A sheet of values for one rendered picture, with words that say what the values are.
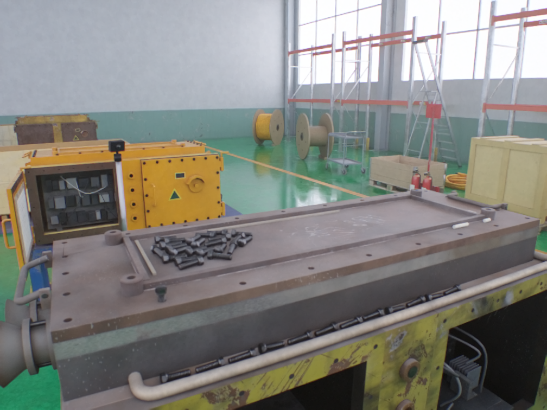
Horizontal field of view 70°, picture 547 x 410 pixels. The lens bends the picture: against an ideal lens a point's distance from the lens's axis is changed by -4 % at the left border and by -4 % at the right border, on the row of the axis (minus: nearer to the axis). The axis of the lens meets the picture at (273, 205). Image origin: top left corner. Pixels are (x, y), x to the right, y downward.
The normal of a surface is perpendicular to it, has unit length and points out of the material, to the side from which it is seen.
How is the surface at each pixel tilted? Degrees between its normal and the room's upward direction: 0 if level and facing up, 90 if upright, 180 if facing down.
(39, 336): 34
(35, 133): 90
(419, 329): 90
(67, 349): 90
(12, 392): 0
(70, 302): 0
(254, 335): 90
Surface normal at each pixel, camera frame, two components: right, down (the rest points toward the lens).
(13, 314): 0.68, -0.64
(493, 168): -0.90, 0.11
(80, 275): 0.00, -0.97
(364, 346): 0.46, 0.23
